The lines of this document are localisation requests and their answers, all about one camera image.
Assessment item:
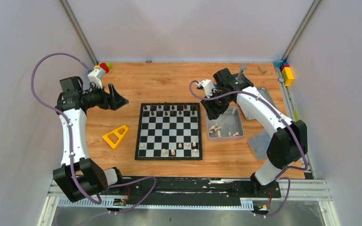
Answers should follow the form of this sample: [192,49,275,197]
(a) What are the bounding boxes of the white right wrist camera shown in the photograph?
[197,79,215,98]

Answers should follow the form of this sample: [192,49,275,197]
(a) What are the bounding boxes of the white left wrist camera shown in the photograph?
[87,67,106,89]

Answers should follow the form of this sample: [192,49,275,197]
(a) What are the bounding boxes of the small wooden block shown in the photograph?
[257,65,267,74]

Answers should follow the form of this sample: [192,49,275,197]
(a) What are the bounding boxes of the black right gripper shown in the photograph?
[200,90,231,121]

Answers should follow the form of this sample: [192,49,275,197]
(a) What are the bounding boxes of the metal tin box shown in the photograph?
[206,106,244,142]

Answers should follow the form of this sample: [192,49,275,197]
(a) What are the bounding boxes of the yellow triangular plastic stand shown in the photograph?
[102,125,129,150]

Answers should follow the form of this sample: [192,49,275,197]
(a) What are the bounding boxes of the grey brick baseplate with post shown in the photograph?
[232,64,251,84]

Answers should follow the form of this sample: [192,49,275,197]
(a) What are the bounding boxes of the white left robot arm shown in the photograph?
[53,76,129,202]

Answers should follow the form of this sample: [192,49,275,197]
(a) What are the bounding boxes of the coloured toy brick stack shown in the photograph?
[273,61,295,87]

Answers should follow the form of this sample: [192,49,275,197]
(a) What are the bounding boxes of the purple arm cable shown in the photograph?
[189,80,309,218]
[30,53,158,216]

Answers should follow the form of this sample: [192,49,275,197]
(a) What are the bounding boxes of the coloured toy cylinders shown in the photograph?
[94,63,113,73]

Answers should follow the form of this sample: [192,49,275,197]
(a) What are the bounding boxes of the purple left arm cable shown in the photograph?
[30,53,158,216]

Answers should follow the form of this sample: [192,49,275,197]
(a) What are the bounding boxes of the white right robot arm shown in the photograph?
[197,68,308,197]

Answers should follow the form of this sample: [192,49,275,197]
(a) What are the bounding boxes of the black white chessboard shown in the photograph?
[134,102,203,161]

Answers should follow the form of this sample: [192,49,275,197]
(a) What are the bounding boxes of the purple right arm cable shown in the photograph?
[189,80,309,218]

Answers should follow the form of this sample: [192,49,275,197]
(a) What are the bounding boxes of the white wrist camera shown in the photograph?
[197,79,215,98]
[87,67,106,89]

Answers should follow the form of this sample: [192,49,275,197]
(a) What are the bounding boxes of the blue plastic bag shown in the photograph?
[247,129,271,161]

